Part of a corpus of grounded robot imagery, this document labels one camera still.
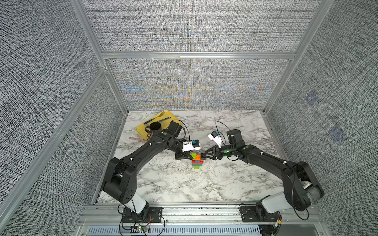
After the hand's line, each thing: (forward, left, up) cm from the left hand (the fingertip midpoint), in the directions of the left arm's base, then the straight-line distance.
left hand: (193, 152), depth 81 cm
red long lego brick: (-4, -2, -5) cm, 6 cm away
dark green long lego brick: (-1, -3, -13) cm, 13 cm away
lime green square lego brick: (-3, -2, -14) cm, 14 cm away
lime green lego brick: (-2, 0, +1) cm, 2 cm away
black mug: (+20, +23, -2) cm, 31 cm away
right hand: (0, -7, +1) cm, 7 cm away
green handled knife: (+38, +20, -14) cm, 45 cm away
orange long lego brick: (-2, -3, -2) cm, 4 cm away
